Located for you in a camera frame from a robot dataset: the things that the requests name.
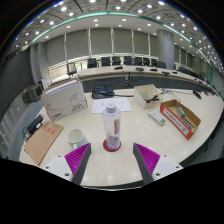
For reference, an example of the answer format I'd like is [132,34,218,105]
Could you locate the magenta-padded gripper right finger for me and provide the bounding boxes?
[132,142,184,186]

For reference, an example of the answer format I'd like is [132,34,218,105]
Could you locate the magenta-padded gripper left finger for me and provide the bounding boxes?
[41,142,92,186]

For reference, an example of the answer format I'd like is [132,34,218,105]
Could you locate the clear plastic water bottle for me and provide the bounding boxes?
[101,102,122,151]

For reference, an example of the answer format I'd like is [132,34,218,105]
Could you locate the white ceramic mug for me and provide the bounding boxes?
[66,128,89,150]

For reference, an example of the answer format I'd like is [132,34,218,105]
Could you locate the brown paper envelope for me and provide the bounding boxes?
[23,121,65,167]

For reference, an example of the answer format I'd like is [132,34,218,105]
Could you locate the open orange cardboard box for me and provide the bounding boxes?
[159,98,202,140]

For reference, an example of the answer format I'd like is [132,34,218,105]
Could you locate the black tools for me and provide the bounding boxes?
[179,114,196,131]

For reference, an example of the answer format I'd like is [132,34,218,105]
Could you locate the teal tool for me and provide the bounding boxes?
[176,106,186,118]

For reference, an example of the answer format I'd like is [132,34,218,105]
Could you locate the white paper sheet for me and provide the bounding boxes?
[91,96,133,115]

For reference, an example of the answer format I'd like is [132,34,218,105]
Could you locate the black item in white box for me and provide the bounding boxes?
[144,94,160,104]

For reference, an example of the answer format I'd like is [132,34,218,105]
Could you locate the large white cardboard box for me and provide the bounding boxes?
[41,77,89,123]

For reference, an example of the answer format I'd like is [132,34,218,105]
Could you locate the small open white box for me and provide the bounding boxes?
[133,83,164,110]

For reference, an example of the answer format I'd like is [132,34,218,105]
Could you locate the grey box monitor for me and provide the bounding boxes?
[21,83,44,104]

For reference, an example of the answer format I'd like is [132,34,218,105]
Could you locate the black table microphone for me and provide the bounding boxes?
[192,89,203,100]

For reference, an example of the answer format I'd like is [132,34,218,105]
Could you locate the long curved conference desk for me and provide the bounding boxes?
[74,64,218,98]

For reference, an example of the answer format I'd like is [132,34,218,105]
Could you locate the row of black office chairs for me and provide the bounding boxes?
[66,55,168,76]

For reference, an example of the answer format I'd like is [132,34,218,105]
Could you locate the round ceiling lights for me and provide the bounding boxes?
[13,0,224,74]

